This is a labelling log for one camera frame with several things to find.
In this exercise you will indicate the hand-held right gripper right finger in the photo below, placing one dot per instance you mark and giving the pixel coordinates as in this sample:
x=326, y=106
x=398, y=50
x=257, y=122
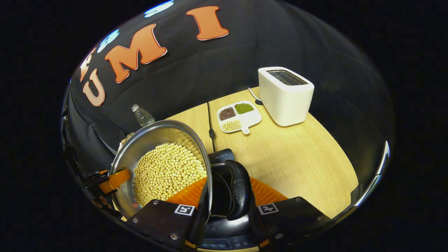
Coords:
x=290, y=220

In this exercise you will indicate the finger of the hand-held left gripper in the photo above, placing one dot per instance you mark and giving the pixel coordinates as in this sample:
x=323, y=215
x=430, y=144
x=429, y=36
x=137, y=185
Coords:
x=117, y=178
x=102, y=203

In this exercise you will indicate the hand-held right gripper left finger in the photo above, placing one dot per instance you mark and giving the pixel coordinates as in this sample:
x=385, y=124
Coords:
x=164, y=220

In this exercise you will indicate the black induction cooktop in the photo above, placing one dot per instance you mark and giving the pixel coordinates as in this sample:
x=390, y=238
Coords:
x=224, y=231

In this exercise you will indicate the large pile of yellow soybeans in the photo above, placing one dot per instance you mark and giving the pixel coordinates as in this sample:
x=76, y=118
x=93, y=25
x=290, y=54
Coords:
x=168, y=171

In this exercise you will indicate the clear plastic water bottle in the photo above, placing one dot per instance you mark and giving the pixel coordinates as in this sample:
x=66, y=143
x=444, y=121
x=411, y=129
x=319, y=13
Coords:
x=143, y=117

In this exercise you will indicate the white divided dish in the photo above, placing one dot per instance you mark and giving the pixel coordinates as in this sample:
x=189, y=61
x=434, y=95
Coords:
x=250, y=119

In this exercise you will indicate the small pile of yellow soybeans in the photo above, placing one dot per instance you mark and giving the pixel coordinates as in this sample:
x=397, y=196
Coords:
x=232, y=125

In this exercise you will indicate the white toaster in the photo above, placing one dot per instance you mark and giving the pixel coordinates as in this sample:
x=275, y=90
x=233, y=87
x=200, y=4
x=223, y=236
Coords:
x=287, y=105

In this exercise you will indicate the pile of green mung beans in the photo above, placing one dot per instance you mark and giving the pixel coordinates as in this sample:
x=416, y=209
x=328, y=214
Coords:
x=244, y=108

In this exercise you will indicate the pile of red beans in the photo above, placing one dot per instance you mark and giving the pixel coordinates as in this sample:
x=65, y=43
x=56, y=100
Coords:
x=227, y=113

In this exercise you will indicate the black backdrop cloth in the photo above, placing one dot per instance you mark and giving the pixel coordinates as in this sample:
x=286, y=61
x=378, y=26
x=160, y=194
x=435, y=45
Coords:
x=245, y=52

